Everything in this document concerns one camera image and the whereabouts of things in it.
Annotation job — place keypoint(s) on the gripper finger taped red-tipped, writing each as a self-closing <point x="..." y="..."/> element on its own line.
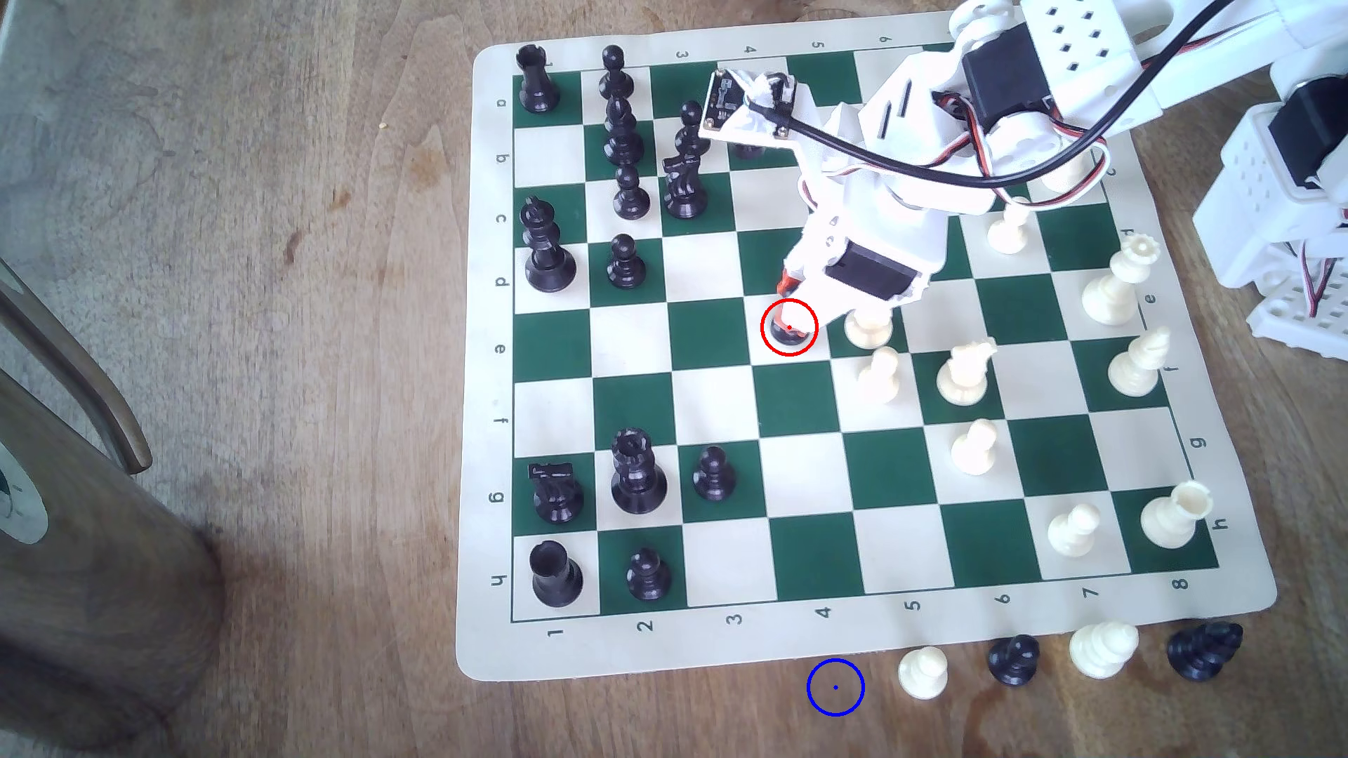
<point x="816" y="247"/>
<point x="832" y="297"/>

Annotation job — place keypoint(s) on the white chess bishop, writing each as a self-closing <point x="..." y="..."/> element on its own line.
<point x="1132" y="371"/>
<point x="1103" y="651"/>

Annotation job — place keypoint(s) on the black chess bishop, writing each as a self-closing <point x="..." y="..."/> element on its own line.
<point x="622" y="142"/>

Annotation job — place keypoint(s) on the black chess king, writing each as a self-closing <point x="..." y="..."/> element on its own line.
<point x="550" y="269"/>

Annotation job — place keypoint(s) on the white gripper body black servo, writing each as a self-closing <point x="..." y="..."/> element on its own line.
<point x="873" y="275"/>

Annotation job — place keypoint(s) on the black pawn column three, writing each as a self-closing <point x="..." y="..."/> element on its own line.
<point x="690" y="135"/>

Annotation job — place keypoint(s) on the green white chess mat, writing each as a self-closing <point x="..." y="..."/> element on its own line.
<point x="716" y="405"/>

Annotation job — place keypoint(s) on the black chess pawn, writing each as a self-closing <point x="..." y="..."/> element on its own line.
<point x="790" y="335"/>
<point x="649" y="577"/>
<point x="631" y="200"/>
<point x="616" y="79"/>
<point x="714" y="479"/>
<point x="627" y="272"/>
<point x="1013" y="663"/>

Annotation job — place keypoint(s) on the white chess pawn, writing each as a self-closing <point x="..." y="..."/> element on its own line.
<point x="1009" y="237"/>
<point x="879" y="381"/>
<point x="924" y="676"/>
<point x="1072" y="535"/>
<point x="972" y="453"/>

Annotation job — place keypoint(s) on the small camera circuit board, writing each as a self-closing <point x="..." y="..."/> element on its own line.
<point x="737" y="105"/>

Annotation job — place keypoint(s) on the white chess queen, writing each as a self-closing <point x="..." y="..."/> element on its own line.
<point x="1111" y="300"/>

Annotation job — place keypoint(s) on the black chess rook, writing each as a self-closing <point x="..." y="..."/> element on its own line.
<point x="538" y="90"/>
<point x="555" y="579"/>

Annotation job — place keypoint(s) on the white chess knight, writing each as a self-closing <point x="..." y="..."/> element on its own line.
<point x="960" y="381"/>
<point x="866" y="332"/>

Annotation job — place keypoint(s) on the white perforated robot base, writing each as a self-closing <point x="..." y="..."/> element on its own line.
<point x="1259" y="200"/>

